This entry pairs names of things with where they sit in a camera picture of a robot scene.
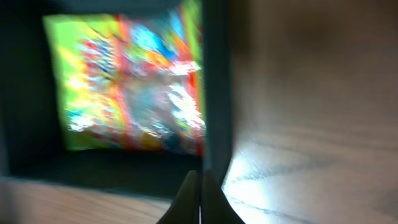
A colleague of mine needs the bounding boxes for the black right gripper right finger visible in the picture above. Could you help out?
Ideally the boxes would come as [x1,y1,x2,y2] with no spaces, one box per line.
[200,170,244,224]

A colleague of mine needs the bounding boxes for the green Haribo worms bag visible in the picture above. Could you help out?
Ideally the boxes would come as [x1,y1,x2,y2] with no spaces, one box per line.
[43,1,206,157]

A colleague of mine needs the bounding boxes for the dark green open box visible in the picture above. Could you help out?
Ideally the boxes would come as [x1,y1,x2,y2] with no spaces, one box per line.
[1,0,233,199]

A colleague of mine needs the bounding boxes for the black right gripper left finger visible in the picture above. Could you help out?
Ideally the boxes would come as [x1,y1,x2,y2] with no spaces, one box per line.
[157,170,200,224]

